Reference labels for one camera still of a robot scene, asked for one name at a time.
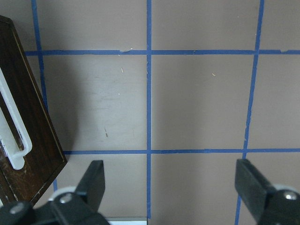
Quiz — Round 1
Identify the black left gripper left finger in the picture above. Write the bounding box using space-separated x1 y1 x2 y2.
50 160 105 225

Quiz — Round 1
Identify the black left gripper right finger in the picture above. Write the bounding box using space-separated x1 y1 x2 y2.
234 159 300 225

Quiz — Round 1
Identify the dark wooden drawer cabinet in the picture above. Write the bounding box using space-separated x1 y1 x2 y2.
0 16 67 205

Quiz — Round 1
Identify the cream plastic storage box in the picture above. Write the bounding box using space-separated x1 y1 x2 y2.
0 72 32 170

